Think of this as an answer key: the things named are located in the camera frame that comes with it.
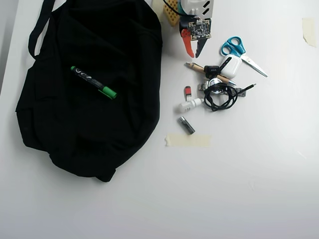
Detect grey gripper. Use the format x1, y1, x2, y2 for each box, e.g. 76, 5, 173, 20
179, 16, 209, 59

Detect green whiteboard marker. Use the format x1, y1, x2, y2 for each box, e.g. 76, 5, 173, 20
70, 66, 118, 100

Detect black fabric bag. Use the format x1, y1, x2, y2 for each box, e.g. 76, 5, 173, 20
15, 0, 163, 183

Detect wooden pen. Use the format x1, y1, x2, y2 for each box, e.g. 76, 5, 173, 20
184, 62, 237, 86

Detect yellow perforated base block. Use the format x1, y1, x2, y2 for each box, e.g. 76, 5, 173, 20
163, 0, 180, 25

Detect white earbud case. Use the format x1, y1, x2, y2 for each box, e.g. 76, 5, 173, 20
219, 56, 242, 77

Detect silver metal wristwatch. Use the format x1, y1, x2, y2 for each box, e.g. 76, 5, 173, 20
198, 77, 247, 98

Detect white dropper bottle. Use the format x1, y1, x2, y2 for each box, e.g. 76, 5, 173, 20
173, 98, 204, 114

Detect grey cylindrical battery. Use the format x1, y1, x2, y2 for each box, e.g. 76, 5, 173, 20
177, 116, 195, 135

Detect long masking tape strip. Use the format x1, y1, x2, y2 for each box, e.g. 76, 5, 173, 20
165, 133, 212, 148

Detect short masking tape strip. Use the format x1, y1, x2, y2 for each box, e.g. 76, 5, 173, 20
302, 17, 317, 48

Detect camera circuit board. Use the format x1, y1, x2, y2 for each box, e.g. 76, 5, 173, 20
188, 17, 213, 42

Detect black camera cable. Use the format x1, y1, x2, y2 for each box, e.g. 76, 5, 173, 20
163, 0, 193, 18

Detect coiled black cable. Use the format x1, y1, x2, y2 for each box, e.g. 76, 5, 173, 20
203, 83, 257, 112

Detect blue handled scissors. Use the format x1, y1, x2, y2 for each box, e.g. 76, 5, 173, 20
219, 36, 269, 78

